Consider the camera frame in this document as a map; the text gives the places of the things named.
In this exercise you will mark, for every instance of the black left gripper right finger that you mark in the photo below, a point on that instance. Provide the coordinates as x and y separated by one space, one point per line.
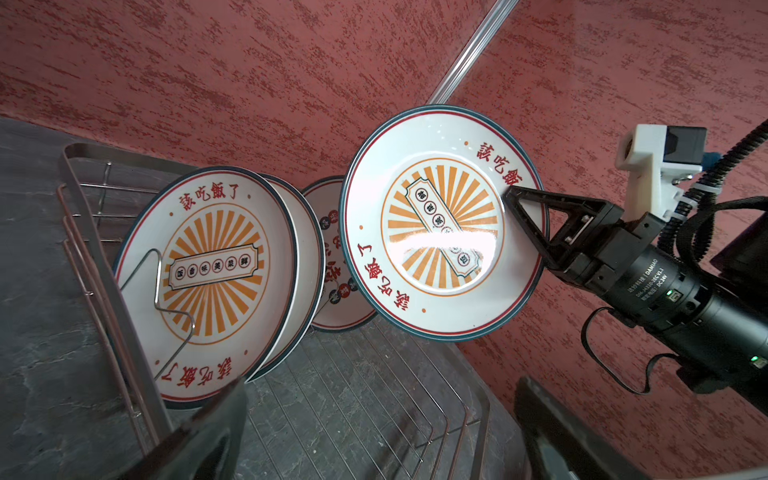
559 445

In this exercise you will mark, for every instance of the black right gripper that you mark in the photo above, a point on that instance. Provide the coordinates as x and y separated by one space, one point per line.
594 247

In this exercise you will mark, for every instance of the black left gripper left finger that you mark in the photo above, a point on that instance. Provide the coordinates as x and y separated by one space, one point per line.
205 446

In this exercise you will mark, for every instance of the red rimmed white plate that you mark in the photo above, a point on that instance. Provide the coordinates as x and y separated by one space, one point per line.
343 307

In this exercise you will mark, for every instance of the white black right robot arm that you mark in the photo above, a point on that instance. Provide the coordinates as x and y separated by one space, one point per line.
714 327

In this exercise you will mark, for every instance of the orange sunburst white plate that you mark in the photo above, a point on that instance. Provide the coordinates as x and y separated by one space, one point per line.
207 274

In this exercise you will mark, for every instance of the red patterned white plate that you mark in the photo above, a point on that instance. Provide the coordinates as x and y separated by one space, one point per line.
309 284

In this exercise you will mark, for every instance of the chrome wire dish rack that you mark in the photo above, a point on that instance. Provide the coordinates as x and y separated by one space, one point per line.
381 404

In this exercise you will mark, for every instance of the aluminium right corner post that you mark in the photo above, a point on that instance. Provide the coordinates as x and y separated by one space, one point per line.
472 51

